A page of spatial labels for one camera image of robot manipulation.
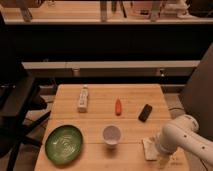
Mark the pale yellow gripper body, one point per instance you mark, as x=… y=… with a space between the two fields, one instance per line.
x=163 y=160

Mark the white rectangular sponge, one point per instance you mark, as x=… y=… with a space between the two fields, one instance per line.
x=150 y=151

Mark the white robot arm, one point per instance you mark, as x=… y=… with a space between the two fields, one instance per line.
x=182 y=132

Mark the white ceramic cup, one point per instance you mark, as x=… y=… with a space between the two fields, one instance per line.
x=111 y=136

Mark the green ceramic plate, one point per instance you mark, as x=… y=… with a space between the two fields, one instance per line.
x=64 y=144

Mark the black rectangular remote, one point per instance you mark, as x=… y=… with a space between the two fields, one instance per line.
x=145 y=113

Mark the grey chair back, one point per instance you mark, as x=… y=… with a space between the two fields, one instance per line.
x=197 y=95

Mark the orange toy carrot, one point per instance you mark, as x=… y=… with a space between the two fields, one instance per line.
x=118 y=107

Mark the black office chair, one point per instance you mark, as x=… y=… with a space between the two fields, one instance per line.
x=21 y=95

